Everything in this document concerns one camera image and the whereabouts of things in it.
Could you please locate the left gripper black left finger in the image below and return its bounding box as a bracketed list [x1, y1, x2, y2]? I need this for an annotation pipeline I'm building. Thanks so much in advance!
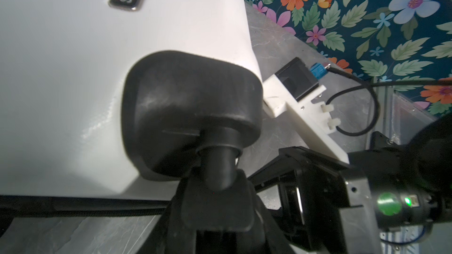
[138, 179, 196, 254]

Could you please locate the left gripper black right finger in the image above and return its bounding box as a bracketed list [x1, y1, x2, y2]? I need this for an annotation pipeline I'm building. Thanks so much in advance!
[243, 181, 295, 254]

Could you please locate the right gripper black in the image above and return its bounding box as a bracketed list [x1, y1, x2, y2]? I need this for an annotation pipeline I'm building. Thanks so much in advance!
[249, 147, 381, 254]

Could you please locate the white hard-shell suitcase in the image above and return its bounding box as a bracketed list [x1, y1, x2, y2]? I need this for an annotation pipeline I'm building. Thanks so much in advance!
[1, 0, 262, 218]

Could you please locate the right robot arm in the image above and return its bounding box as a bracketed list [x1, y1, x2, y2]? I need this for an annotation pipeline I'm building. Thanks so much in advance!
[250, 115, 452, 254]

